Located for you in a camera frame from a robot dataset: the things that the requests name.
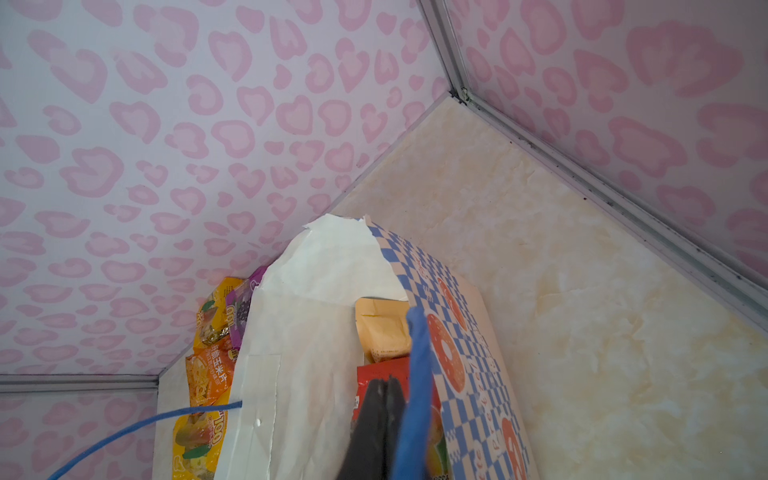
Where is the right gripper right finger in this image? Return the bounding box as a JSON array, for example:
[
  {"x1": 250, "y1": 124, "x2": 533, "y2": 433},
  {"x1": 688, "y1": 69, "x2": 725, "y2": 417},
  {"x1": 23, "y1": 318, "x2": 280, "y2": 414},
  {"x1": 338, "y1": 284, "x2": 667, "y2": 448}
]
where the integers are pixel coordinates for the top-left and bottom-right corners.
[{"x1": 385, "y1": 377, "x2": 407, "y2": 479}]

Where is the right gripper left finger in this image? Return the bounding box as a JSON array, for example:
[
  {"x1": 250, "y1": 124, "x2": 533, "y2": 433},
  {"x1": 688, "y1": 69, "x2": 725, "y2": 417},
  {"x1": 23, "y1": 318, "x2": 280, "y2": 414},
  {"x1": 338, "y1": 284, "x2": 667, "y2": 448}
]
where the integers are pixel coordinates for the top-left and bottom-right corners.
[{"x1": 337, "y1": 380, "x2": 387, "y2": 480}]

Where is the red fruit candy bag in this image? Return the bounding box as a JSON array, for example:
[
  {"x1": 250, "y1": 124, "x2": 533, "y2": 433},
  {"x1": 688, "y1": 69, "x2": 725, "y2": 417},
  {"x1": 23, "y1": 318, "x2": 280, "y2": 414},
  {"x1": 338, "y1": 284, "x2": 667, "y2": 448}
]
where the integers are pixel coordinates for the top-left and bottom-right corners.
[{"x1": 351, "y1": 357, "x2": 452, "y2": 479}]

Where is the peach paper snack pouch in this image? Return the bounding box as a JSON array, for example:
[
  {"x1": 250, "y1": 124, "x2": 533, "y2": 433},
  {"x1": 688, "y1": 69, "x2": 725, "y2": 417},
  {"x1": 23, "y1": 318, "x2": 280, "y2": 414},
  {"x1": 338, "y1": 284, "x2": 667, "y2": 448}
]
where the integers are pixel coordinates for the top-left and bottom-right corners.
[{"x1": 354, "y1": 298, "x2": 412, "y2": 363}]

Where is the white blue checkered paper bag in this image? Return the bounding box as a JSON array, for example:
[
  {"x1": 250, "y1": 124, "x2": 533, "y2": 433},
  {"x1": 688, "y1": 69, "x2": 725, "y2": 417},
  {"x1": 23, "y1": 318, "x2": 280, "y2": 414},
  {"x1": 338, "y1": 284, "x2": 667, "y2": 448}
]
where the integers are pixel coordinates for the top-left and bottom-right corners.
[{"x1": 47, "y1": 214, "x2": 541, "y2": 480}]

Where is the yellow mango candy bag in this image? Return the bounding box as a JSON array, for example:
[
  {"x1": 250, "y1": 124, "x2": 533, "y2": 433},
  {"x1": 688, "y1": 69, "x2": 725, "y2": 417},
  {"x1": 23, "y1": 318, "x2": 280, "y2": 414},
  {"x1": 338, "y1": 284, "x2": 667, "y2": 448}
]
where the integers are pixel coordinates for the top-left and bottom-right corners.
[{"x1": 171, "y1": 411, "x2": 228, "y2": 480}]

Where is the magenta grape candy bag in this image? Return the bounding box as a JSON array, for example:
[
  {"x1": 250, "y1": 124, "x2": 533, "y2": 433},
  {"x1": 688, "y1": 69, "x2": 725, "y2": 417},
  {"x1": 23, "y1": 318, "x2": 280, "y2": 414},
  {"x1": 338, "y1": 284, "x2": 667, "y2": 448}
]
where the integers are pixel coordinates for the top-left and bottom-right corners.
[{"x1": 226, "y1": 266, "x2": 268, "y2": 350}]

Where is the yellow orange candy bag back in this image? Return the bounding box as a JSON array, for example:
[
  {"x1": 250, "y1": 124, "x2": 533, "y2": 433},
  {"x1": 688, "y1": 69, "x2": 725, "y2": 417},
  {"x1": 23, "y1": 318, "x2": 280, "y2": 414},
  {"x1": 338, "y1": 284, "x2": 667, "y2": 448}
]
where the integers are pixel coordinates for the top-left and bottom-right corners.
[{"x1": 193, "y1": 277, "x2": 245, "y2": 353}]

